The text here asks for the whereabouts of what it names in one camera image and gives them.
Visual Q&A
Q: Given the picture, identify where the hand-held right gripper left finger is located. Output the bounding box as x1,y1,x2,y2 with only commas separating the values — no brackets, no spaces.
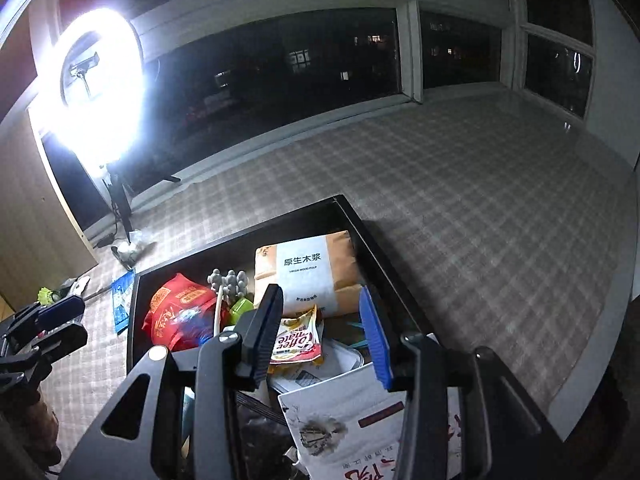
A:
60,284,285,480

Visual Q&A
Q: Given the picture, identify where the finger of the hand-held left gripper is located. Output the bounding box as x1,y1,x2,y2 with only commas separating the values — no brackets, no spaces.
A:
10,295,85,336
30,324,89,363

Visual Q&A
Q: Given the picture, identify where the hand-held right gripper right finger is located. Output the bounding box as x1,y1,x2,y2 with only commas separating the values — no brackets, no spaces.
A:
359,285,581,480

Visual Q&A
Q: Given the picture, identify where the yellow red coffee packet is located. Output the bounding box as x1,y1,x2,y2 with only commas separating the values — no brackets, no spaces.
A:
270,305,326,365

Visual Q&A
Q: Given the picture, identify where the black rectangular container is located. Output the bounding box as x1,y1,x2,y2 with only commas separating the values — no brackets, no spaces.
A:
125,193,451,480

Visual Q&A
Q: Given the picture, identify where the red snack bag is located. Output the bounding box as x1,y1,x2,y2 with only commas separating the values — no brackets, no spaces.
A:
142,272,231,353

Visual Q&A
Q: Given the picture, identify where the person's left hand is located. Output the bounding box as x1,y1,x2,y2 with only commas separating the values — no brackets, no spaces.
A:
0,385,63,466

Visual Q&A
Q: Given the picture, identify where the small green plastic item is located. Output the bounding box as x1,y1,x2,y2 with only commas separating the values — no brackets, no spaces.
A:
227,297,253,325

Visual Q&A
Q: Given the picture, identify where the silver foil tray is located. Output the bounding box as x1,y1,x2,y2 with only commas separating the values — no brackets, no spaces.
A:
300,337,366,386

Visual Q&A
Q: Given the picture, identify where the blue flat packet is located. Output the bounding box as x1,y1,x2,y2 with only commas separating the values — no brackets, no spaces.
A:
110,270,137,336

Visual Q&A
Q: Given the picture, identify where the grey knobbed toy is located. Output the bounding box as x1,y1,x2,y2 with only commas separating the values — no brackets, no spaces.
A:
206,268,249,303

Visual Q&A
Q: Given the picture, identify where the white bag with red print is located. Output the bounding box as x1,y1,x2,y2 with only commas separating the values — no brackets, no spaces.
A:
277,360,463,480

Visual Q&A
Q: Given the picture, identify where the brown tissue pack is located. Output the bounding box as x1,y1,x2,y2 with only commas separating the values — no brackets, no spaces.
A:
252,230,366,318

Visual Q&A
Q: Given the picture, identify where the wooden cabinet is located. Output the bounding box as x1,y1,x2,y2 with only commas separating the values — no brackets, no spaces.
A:
0,105,99,321

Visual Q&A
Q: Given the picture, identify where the black tripod stand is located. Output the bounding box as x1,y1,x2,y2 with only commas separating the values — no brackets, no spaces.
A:
97,162,183,248

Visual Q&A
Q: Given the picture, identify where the plaid beige mat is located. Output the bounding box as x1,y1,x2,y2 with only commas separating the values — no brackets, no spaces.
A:
47,87,640,461

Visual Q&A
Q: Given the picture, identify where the black phone holder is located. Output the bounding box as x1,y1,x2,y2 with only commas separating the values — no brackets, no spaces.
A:
67,52,101,96

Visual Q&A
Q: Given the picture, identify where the white cable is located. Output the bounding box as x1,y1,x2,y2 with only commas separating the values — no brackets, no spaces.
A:
212,285,226,336

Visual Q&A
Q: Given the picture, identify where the ring light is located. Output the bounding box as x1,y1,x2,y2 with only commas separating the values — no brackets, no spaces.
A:
27,7,151,168

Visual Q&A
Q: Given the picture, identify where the white window frame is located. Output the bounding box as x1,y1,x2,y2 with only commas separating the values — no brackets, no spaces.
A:
30,0,601,196

